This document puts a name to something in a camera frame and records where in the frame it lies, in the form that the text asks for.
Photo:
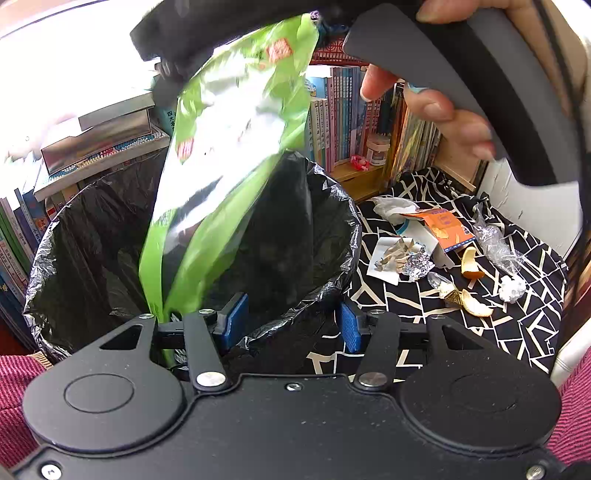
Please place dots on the pile of nut shells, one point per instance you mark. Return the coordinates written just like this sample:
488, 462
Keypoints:
397, 256

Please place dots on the white paper sheet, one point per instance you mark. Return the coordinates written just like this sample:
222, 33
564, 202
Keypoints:
383, 272

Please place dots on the leaning pile of books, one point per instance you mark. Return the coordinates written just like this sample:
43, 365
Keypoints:
101, 134

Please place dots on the trash bin with black liner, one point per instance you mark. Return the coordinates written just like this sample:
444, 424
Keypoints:
92, 240

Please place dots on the red plastic basket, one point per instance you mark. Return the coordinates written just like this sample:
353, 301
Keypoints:
330, 53

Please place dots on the red knitted ornament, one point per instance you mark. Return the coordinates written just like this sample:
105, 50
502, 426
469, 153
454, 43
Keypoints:
360, 162

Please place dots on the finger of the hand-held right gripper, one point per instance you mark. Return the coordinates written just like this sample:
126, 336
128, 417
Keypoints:
168, 78

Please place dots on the row of green blue books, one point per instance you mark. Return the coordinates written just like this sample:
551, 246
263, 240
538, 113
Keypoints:
18, 240

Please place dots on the white leather cushion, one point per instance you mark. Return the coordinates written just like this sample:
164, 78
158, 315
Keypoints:
575, 360

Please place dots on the row of upright books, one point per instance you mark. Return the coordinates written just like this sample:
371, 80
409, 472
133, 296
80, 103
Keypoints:
341, 115

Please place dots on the white blue packet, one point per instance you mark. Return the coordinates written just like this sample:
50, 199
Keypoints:
427, 240

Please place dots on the orange paper packet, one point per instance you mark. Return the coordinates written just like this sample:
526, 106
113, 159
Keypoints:
450, 230

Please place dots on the green snack bag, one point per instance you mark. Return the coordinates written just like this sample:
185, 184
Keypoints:
221, 152

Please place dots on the white paper ball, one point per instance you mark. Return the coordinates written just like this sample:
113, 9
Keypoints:
512, 290

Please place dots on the row of thin colourful magazines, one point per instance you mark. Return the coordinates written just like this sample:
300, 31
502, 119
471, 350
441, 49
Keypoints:
415, 138

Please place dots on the aluminium foil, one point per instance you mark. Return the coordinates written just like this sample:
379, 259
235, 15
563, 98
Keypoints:
418, 267

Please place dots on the clear plastic bag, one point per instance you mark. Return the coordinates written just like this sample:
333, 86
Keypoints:
496, 244

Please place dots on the yellow fruit peel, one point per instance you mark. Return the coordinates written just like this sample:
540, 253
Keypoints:
475, 308
470, 265

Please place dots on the wooden easel stand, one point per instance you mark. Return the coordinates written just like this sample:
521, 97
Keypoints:
457, 170

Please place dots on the person's right hand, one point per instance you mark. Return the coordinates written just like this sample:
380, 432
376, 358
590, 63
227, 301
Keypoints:
461, 131

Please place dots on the white plastic jar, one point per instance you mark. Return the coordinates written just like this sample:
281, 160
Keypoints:
378, 150

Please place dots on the black white patterned tablecloth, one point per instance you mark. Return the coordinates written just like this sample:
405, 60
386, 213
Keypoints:
461, 341

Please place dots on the white tissue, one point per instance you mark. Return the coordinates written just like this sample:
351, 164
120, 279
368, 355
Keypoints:
390, 207

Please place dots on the wooden desktop shelf with drawers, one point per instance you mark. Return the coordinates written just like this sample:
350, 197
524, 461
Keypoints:
364, 182

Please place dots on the gold foil wrapper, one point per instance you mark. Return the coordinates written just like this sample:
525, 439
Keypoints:
448, 293

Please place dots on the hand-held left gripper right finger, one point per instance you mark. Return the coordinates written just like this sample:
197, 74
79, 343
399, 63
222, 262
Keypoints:
351, 327

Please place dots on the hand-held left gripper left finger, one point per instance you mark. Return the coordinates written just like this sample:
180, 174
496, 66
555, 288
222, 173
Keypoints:
233, 321

